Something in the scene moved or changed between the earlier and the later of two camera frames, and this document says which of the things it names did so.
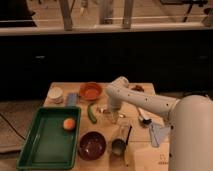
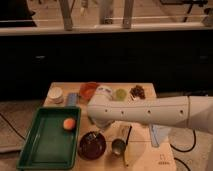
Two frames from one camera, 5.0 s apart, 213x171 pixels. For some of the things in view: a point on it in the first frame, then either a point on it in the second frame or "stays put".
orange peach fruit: [69, 124] stays put
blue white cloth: [158, 134] stays put
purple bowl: [92, 145] stays put
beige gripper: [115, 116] to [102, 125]
